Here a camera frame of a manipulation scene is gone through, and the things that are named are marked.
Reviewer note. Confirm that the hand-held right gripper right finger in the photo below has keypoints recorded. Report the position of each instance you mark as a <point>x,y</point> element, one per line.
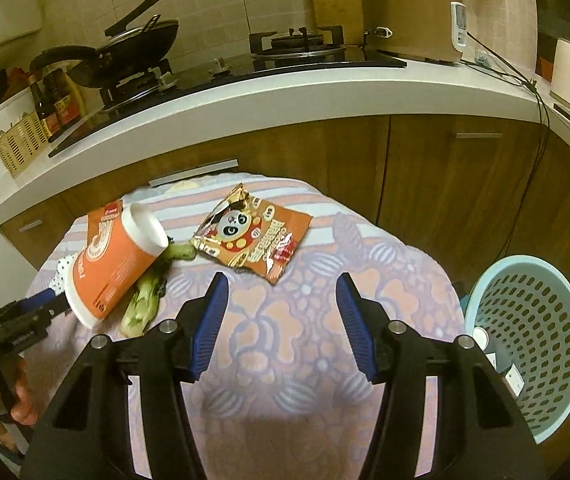
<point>357,330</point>

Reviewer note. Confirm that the green vegetable scrap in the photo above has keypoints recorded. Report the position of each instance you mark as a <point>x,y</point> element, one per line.
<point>140,305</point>

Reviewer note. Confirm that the brown snack packet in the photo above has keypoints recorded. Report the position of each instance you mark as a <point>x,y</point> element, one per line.
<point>255,245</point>

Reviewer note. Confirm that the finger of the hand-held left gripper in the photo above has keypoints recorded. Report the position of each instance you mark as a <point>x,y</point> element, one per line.
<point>40,302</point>

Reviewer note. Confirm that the red box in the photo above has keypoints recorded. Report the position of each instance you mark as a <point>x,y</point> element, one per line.
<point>544,69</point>

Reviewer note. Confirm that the dotted white cloth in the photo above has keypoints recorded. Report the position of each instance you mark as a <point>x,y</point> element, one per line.
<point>62,270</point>

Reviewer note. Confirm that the pink patterned blanket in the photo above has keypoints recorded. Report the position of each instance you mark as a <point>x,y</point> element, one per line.
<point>275,310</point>

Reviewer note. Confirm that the wooden base cabinet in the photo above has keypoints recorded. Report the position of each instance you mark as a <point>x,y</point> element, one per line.
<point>315,160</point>

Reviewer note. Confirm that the teal plastic basket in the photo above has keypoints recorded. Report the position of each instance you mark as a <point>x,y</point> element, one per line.
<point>540,310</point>

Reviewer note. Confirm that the beige rice cooker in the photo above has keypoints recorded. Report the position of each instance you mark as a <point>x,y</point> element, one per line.
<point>405,15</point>

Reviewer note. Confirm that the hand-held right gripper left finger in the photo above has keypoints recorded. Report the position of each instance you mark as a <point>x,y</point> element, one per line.
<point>210,325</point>

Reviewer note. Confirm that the black wok with lid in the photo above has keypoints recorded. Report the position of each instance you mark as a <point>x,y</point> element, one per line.
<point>150,40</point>

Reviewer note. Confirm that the white round container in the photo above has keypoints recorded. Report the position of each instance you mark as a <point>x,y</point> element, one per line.
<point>481,336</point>

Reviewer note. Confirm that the orange paper cup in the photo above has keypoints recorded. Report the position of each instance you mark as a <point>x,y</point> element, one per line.
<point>110,270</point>

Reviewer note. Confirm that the black gas stove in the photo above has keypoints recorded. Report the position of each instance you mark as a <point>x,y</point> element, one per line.
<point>265,67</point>

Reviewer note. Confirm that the person's left hand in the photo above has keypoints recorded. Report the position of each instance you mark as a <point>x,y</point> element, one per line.
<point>24,400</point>

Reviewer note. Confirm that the yellow slotted basket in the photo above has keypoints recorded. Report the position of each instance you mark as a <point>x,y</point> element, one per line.
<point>20,145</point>

